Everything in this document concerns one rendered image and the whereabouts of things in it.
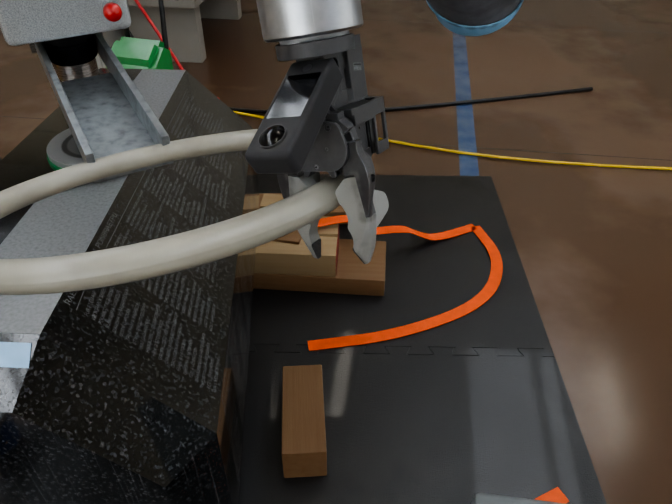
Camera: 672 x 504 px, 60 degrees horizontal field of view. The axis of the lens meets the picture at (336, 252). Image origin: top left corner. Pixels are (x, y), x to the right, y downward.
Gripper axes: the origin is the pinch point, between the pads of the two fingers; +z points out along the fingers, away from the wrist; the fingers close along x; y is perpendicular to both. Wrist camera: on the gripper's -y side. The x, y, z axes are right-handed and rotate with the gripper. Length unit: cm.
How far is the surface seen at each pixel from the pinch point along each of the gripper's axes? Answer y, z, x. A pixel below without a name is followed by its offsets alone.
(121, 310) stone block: 10, 21, 56
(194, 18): 258, -29, 267
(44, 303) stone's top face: -1, 15, 59
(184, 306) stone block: 23, 28, 56
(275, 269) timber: 103, 62, 102
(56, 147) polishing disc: 29, -4, 90
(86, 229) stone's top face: 16, 9, 69
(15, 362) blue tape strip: -9, 20, 57
